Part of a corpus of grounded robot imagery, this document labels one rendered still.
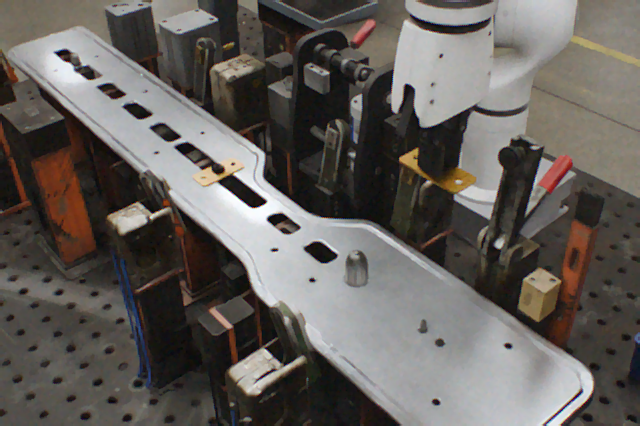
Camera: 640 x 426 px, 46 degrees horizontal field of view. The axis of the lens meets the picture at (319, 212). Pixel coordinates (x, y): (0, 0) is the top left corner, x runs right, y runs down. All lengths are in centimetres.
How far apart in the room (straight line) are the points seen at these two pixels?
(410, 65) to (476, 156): 82
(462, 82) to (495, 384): 38
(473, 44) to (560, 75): 305
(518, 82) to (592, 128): 199
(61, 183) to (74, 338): 29
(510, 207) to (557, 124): 240
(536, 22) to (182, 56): 65
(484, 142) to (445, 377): 67
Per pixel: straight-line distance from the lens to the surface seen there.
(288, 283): 104
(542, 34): 137
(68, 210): 152
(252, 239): 111
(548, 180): 103
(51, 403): 137
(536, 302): 98
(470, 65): 74
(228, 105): 139
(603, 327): 147
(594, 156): 321
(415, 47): 71
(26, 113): 147
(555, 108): 350
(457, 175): 81
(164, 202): 112
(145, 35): 177
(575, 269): 97
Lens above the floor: 172
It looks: 38 degrees down
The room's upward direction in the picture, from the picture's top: 2 degrees counter-clockwise
